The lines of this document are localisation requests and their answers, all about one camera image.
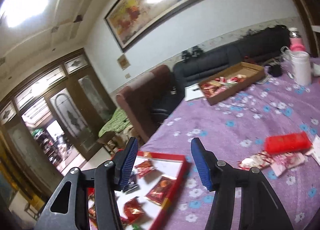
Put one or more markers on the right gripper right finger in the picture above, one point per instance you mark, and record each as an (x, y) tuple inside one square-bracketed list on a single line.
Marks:
[(260, 206)]

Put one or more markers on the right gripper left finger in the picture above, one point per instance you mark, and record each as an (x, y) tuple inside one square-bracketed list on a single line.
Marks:
[(67, 208)]

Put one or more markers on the black snack packet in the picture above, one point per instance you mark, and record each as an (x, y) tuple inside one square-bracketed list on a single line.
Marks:
[(132, 184)]

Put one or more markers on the red gold square packet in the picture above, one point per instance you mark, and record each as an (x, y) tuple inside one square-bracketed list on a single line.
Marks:
[(144, 168)]

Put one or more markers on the red gold snack packet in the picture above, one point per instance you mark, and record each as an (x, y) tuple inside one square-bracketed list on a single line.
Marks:
[(133, 210)]

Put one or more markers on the red white patterned packet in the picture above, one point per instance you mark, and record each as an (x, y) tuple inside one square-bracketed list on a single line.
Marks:
[(259, 160)]

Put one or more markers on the red floral snack packet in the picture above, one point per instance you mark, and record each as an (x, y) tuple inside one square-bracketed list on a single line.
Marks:
[(91, 209)]

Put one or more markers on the strawberry pink snack packet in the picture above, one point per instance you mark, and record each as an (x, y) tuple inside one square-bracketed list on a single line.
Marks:
[(286, 161)]

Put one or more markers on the long red snack pack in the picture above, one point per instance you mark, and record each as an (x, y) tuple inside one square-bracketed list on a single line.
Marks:
[(280, 144)]

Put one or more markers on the pink white snack packet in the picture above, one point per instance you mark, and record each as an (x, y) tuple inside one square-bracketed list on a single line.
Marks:
[(315, 150)]

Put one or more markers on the dark brown snack packet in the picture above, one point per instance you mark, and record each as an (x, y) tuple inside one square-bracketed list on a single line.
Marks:
[(158, 193)]

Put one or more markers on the small wooden stool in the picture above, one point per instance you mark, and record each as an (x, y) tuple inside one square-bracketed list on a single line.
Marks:
[(109, 143)]

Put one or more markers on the red tray white inside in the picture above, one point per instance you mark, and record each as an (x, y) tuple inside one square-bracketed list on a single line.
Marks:
[(159, 177)]

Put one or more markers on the green patterned cushion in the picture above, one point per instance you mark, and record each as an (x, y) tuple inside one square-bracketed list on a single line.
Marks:
[(117, 123)]

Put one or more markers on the wooden glass door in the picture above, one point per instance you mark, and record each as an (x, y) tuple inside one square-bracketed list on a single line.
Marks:
[(52, 119)]

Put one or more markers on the brown armchair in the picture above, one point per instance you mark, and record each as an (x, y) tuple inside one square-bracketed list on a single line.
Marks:
[(136, 99)]

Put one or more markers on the purple floral tablecloth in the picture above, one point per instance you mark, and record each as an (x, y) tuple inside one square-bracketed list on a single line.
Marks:
[(237, 127)]

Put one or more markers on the white notebook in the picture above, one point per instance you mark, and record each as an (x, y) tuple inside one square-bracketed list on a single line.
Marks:
[(193, 92)]

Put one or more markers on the brown cardboard snack tray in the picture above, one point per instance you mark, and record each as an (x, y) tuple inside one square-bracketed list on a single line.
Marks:
[(232, 80)]

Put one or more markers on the small black pouch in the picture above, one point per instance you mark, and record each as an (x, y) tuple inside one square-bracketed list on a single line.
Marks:
[(275, 70)]

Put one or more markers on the white plastic jar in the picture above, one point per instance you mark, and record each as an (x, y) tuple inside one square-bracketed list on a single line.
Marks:
[(301, 67)]

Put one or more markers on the black leather sofa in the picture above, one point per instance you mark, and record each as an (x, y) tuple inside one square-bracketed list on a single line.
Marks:
[(256, 47)]

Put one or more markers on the pink thermos bottle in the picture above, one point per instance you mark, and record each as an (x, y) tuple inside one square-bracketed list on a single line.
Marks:
[(296, 41)]

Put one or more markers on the framed horse painting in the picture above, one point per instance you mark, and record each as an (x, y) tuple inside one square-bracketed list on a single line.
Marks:
[(130, 20)]

